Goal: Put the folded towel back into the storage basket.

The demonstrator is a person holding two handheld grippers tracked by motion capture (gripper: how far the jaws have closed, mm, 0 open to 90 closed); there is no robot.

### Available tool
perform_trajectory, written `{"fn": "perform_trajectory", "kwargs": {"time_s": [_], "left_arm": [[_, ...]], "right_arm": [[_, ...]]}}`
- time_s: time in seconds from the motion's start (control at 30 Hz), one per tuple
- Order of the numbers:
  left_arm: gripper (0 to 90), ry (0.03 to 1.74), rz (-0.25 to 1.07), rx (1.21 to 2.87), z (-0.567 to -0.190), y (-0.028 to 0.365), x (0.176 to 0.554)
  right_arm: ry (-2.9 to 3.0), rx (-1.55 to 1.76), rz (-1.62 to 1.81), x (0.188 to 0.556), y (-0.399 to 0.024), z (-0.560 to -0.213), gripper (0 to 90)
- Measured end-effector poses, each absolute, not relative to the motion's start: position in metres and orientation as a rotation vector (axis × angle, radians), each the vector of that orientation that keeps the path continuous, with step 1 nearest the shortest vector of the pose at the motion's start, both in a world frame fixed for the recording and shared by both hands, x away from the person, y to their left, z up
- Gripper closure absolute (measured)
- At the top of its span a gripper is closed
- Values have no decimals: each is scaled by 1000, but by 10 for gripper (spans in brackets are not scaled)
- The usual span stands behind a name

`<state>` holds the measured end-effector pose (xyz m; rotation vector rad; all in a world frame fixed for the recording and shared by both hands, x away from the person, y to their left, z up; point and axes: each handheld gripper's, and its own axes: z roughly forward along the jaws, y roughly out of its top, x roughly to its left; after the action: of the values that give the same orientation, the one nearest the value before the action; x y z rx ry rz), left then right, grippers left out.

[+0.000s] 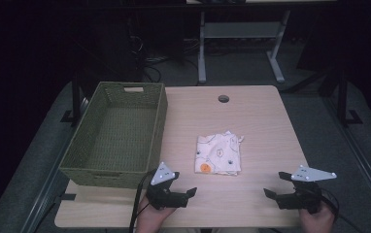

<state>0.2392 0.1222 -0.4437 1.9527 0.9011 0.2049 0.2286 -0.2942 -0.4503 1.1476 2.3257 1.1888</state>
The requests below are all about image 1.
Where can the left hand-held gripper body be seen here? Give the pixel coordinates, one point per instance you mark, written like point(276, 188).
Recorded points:
point(165, 197)

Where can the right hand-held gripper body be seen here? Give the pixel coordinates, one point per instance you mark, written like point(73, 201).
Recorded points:
point(303, 194)

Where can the white patterned cloth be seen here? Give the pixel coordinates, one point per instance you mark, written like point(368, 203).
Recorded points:
point(217, 152)

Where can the green woven basket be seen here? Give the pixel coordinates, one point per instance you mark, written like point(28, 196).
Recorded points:
point(122, 136)

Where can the person's left hand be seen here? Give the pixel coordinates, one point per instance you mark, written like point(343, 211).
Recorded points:
point(151, 218)

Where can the person's right hand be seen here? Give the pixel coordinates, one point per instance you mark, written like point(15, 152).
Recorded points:
point(318, 221)

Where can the black metal stand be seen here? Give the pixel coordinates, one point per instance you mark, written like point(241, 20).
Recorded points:
point(75, 100)
point(342, 97)

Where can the black tape strip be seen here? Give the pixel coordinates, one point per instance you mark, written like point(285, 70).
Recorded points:
point(67, 196)

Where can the grey metal floor rail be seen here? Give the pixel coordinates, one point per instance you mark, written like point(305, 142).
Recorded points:
point(42, 197)
point(368, 181)

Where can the white metal desk frame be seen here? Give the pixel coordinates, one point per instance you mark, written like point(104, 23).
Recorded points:
point(238, 29)

